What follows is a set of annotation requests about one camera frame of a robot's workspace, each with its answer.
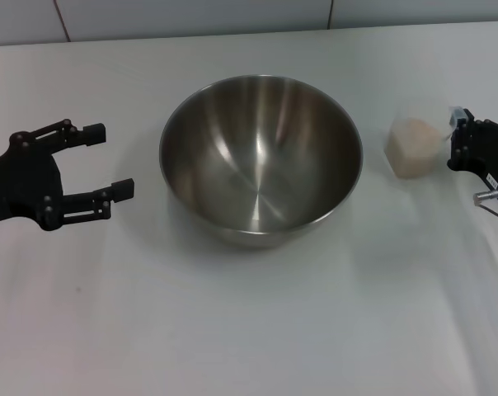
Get stainless steel mixing bowl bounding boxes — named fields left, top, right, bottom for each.
left=158, top=74, right=364, bottom=250

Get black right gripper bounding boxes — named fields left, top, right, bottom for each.
left=447, top=106, right=498, bottom=203

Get white rice grains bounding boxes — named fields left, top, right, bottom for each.
left=385, top=117, right=444, bottom=181

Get white partition panel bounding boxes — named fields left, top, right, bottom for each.
left=326, top=0, right=498, bottom=31
left=53, top=0, right=333, bottom=44
left=0, top=0, right=71, bottom=48

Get clear plastic measuring cup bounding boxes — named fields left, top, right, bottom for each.
left=383, top=103, right=456, bottom=182

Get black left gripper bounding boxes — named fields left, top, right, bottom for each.
left=0, top=118, right=136, bottom=232

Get grey cable with metal plug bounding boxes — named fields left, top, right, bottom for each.
left=472, top=188, right=498, bottom=227

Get white tablecloth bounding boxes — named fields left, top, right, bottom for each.
left=0, top=23, right=498, bottom=396

